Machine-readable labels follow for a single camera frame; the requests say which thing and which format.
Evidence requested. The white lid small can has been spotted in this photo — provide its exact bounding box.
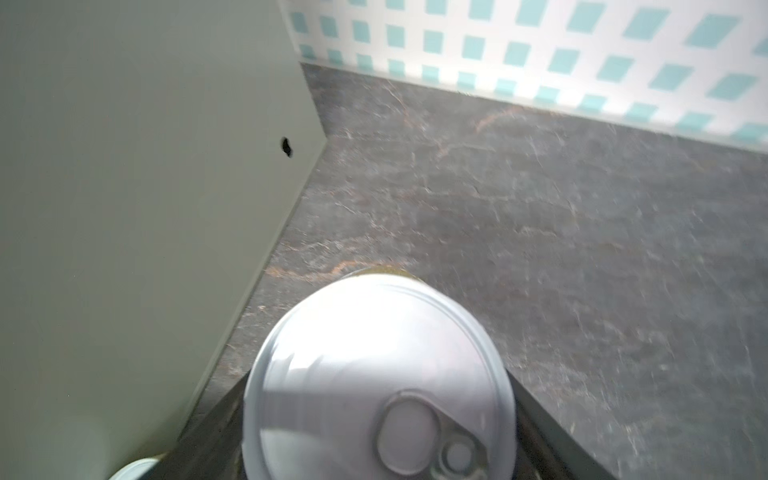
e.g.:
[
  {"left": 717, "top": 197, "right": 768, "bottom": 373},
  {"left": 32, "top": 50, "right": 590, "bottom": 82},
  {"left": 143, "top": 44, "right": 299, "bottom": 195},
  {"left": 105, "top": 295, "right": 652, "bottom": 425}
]
[{"left": 242, "top": 269, "right": 517, "bottom": 479}]

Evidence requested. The grey metal cabinet counter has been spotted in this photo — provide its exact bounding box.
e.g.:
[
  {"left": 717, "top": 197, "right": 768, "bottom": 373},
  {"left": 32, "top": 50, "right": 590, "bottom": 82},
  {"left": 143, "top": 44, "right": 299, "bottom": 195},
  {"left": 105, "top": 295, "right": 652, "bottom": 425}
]
[{"left": 1, "top": 1, "right": 325, "bottom": 479}]

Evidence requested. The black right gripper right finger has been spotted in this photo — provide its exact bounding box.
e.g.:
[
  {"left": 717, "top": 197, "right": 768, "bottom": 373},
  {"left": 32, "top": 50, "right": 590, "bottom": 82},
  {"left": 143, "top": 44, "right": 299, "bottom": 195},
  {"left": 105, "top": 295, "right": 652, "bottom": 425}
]
[{"left": 507, "top": 371, "right": 616, "bottom": 480}]

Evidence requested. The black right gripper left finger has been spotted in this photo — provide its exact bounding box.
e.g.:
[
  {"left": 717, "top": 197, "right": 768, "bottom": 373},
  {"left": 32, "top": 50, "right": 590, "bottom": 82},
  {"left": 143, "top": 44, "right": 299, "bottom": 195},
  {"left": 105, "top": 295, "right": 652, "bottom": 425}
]
[{"left": 141, "top": 375, "right": 248, "bottom": 479}]

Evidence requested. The yellow can white lid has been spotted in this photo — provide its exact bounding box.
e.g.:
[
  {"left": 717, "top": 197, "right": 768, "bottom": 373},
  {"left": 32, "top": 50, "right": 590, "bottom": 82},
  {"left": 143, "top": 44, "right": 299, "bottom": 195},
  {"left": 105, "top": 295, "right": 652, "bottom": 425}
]
[{"left": 109, "top": 457, "right": 160, "bottom": 480}]

